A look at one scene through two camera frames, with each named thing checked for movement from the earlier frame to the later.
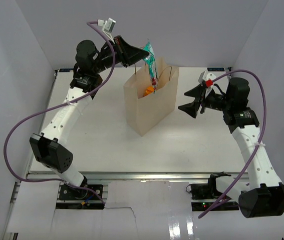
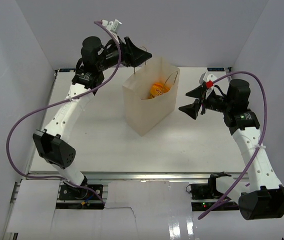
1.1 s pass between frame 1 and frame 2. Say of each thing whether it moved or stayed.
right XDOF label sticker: stayed
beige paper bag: stayed
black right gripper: stayed
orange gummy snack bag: moved
